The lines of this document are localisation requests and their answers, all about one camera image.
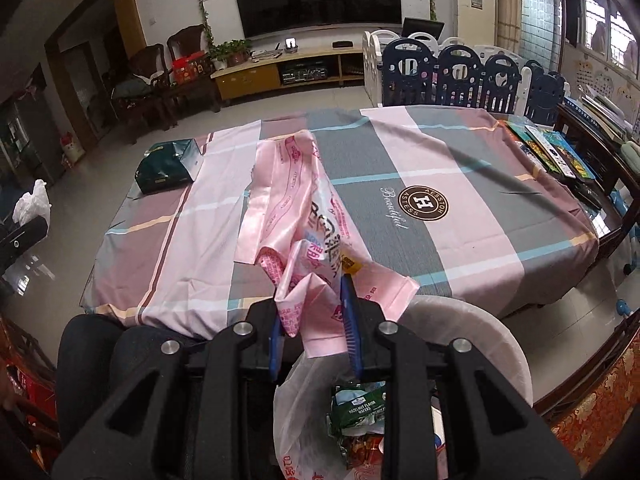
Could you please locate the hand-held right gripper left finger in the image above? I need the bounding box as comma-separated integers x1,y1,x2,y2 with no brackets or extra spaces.
52,297,286,480

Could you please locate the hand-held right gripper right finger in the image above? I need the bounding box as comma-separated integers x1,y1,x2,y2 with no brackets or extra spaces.
340,275,581,480

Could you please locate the white red-printed bin liner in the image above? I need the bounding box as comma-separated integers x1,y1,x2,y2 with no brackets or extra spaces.
272,352,351,480

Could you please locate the green snack packet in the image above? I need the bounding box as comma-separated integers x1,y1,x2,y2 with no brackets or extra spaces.
327,381,388,436

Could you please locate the white plastic wastebasket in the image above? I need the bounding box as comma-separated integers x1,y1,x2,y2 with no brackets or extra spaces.
272,294,533,480

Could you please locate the pink plastic bag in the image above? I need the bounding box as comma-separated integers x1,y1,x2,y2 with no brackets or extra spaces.
236,130,421,358

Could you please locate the red snack wrapper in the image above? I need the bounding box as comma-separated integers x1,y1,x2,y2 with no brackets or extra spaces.
345,435,386,468

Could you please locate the checked tablecloth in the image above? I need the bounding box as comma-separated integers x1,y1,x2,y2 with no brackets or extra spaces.
80,105,600,341

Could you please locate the dark green tissue box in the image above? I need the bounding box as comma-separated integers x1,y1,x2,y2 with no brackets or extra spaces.
134,138,205,195

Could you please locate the red patterned sofa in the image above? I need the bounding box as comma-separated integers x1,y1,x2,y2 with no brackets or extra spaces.
550,355,640,480

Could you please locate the yellow wooden television cabinet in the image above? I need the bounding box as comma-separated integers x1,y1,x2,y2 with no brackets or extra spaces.
211,46,366,101

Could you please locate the row of picture books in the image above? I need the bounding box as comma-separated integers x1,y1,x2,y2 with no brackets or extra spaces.
505,120,598,183

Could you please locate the black box device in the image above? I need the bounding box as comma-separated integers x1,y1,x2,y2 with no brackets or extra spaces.
0,217,49,273

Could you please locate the blue white playpen fence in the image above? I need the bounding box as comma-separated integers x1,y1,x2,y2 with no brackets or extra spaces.
362,30,568,128

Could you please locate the white plastic bag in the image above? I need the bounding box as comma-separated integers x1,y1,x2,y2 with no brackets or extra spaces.
12,179,52,226

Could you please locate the red white bag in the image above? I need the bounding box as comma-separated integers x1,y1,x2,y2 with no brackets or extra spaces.
60,132,83,163

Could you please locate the red gift box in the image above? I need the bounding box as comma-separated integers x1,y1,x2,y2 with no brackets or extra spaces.
172,51,211,85

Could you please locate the dark cloth bag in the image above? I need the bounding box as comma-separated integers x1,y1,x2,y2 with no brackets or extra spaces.
111,74,153,100

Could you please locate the potted green plant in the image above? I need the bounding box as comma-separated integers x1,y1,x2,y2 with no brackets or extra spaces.
210,39,253,70

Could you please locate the dark wooden side table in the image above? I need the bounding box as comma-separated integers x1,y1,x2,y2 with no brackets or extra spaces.
552,102,640,201

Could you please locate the black monitor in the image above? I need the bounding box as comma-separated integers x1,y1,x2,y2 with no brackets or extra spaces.
402,17,446,41

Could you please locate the dark wooden chair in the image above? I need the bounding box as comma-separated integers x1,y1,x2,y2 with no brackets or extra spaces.
111,44,176,133
166,24,221,113

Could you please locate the green cushion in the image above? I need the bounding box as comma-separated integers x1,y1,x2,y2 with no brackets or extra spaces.
620,140,640,171

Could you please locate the pile of books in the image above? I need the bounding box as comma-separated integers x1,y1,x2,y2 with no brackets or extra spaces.
567,85,636,141

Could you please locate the window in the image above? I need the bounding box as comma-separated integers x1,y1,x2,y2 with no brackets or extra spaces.
562,0,640,68

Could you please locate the wall chart poster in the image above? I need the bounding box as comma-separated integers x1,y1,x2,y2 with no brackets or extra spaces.
570,57,631,106

